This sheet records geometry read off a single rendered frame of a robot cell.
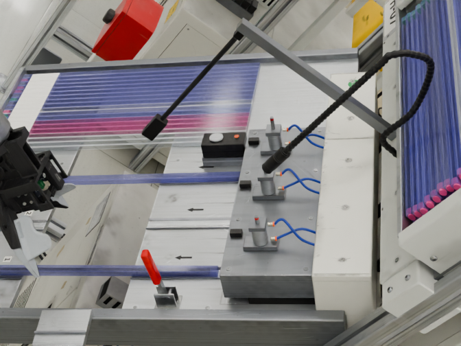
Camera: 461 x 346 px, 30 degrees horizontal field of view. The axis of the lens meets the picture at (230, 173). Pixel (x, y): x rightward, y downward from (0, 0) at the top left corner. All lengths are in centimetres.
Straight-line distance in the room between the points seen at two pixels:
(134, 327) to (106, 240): 61
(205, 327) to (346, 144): 37
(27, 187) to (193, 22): 149
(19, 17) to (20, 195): 200
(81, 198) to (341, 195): 160
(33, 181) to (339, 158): 47
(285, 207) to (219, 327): 21
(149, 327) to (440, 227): 46
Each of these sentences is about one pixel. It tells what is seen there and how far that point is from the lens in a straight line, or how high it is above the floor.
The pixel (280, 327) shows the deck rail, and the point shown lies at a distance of 123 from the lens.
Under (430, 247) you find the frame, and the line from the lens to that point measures 108.
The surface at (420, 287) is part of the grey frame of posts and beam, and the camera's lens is 109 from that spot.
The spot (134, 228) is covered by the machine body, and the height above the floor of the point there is 62.
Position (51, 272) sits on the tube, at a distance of 138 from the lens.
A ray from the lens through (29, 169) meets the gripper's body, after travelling 122.
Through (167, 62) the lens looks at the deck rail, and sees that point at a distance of 179.
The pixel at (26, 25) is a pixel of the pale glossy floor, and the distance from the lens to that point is 320.
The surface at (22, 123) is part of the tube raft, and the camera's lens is 173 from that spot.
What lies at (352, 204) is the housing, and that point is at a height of 128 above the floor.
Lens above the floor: 194
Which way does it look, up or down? 36 degrees down
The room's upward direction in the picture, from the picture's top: 46 degrees clockwise
